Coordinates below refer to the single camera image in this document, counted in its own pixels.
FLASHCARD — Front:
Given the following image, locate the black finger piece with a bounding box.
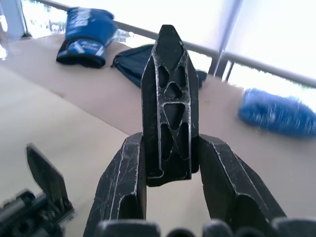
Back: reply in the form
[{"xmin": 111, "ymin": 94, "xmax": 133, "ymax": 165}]
[{"xmin": 140, "ymin": 24, "xmax": 200, "ymax": 188}]

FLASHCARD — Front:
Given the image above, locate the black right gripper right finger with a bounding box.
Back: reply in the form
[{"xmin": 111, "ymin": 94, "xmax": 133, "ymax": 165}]
[{"xmin": 198, "ymin": 133, "xmax": 289, "ymax": 237}]

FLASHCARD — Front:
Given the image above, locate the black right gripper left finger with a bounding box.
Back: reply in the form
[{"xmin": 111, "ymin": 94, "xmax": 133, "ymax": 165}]
[{"xmin": 83, "ymin": 132, "xmax": 149, "ymax": 237}]

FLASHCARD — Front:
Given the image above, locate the dark blue fabric bag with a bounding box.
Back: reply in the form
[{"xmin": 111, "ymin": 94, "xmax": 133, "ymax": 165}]
[{"xmin": 110, "ymin": 44, "xmax": 208, "ymax": 90}]

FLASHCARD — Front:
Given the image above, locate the black loose gripper body assembly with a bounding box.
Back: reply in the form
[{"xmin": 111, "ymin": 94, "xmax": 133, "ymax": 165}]
[{"xmin": 0, "ymin": 145, "xmax": 76, "ymax": 237}]

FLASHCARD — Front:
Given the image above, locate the grey vertical window post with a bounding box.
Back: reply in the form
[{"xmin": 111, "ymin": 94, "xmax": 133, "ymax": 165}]
[{"xmin": 208, "ymin": 0, "xmax": 244, "ymax": 82}]

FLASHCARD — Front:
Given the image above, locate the blue boxing glove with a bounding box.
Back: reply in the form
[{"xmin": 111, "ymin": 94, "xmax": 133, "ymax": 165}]
[{"xmin": 55, "ymin": 6, "xmax": 117, "ymax": 70}]

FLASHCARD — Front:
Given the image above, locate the blue fuzzy cloth bundle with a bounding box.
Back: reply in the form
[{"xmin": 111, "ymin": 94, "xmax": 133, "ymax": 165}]
[{"xmin": 237, "ymin": 87, "xmax": 316, "ymax": 139}]

